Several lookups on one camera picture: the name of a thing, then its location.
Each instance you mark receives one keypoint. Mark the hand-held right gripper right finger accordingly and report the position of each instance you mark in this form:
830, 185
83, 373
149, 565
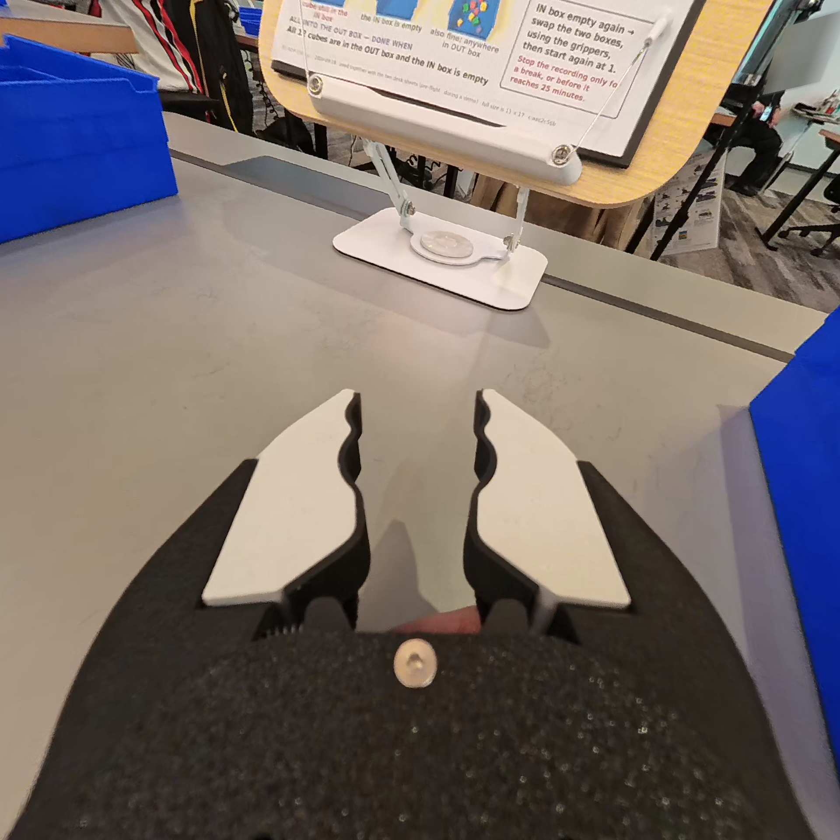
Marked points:
544, 512

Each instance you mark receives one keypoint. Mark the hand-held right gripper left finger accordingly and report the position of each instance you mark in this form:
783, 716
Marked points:
282, 512

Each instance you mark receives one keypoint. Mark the blue plastic bin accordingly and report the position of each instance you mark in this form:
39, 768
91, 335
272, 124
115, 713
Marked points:
250, 19
807, 492
79, 144

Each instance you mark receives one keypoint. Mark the printed paper poster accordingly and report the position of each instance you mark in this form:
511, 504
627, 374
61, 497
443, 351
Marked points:
689, 210

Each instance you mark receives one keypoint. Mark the black office chair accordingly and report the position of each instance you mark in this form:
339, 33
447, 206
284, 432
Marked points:
823, 233

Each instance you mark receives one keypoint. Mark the wooden document stand white base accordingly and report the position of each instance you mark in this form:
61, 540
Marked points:
689, 98

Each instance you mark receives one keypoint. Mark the printed instruction sheet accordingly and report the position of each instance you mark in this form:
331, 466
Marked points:
558, 39

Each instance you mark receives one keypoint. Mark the wooden edged table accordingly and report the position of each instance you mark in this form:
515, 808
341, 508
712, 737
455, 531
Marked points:
65, 33

